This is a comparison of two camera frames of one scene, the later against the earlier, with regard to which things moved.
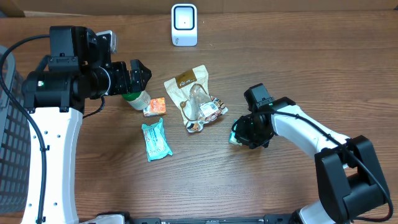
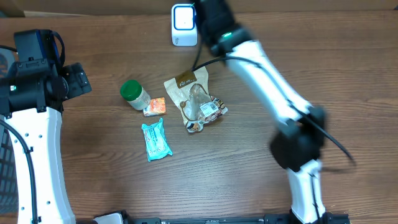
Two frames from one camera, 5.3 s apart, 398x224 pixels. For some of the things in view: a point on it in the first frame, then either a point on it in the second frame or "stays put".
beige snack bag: x=191 y=93 stays put
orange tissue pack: x=157 y=106 stays put
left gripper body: x=120 y=79 to x=79 y=83
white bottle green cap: x=138 y=101 stays put
